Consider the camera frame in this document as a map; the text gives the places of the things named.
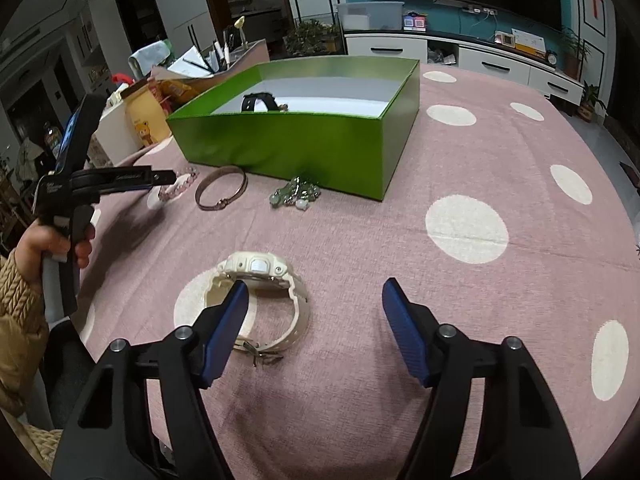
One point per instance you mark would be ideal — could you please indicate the bundle of pens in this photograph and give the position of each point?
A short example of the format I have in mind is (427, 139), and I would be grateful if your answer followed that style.
(220, 55)

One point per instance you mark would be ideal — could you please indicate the orange snack packet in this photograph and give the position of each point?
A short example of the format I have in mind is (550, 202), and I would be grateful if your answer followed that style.
(177, 91)

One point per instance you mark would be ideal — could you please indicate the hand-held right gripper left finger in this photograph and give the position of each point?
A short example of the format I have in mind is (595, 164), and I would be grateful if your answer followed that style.
(227, 330)

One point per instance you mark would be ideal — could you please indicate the green jade pendant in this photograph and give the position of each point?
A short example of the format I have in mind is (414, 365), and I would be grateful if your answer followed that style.
(285, 192)

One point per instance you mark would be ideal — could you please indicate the small potted plant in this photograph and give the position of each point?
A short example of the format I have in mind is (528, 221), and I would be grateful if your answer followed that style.
(592, 102)

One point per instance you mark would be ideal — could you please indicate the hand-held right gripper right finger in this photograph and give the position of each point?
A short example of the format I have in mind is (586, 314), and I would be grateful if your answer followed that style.
(405, 330)

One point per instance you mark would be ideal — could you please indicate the white papers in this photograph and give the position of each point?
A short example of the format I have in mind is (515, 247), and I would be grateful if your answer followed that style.
(192, 65)

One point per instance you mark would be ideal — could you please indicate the clear plastic storage box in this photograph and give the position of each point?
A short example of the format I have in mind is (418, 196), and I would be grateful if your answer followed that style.
(370, 17)

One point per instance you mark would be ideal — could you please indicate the white wristwatch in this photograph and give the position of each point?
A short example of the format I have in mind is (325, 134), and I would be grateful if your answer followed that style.
(255, 265)

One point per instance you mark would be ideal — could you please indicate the small blue and red box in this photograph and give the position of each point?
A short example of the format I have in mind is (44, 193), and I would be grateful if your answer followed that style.
(415, 21)

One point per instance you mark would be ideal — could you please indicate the white power strip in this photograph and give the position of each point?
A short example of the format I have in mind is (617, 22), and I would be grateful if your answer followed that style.
(480, 9)

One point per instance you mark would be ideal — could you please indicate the beige desk organizer box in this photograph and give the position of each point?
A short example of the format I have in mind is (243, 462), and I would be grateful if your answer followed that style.
(250, 55)

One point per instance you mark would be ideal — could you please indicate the white drawer organizer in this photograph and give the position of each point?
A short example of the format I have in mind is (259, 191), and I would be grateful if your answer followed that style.
(115, 135)

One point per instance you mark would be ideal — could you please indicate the white television cabinet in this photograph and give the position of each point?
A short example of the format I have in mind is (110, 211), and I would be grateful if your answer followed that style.
(390, 50)

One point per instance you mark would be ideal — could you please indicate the small desk clock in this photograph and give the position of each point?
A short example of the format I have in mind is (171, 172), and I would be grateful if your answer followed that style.
(551, 58)

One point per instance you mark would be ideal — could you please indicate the yellow bear print bottle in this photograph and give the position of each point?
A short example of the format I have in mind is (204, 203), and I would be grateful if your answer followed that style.
(147, 125)

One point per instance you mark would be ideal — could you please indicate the bushy potted plant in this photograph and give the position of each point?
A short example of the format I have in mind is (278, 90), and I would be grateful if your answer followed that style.
(310, 37)

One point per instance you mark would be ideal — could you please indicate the yellow tipped stick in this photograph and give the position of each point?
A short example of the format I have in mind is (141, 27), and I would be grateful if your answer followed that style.
(240, 22)

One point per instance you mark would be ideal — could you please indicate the person's left hand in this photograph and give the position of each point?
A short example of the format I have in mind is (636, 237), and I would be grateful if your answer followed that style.
(37, 247)

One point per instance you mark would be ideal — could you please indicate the black wristwatch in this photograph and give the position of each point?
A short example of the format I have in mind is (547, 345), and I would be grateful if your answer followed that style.
(250, 102)

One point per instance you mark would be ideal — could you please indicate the silver metal bangle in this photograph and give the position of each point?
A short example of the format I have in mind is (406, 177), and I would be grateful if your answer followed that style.
(197, 196)

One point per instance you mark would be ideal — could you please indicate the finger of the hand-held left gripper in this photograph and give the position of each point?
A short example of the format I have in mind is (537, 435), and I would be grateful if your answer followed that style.
(125, 178)
(71, 132)

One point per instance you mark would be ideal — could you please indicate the person's left forearm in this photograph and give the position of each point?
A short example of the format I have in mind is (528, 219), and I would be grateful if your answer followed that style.
(20, 320)

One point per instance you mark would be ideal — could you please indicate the green cardboard box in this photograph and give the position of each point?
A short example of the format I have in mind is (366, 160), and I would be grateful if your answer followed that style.
(300, 150)

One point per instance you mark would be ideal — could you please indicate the tall potted plant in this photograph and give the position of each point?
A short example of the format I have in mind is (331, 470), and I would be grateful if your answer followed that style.
(574, 57)

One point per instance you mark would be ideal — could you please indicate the white and green bag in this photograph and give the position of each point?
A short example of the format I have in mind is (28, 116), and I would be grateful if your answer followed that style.
(150, 57)

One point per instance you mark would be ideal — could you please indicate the pink polka dot tablecloth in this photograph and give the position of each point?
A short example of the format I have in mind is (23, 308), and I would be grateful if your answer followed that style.
(450, 310)

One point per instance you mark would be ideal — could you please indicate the white and yellow box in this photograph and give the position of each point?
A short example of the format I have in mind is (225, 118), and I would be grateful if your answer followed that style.
(529, 42)

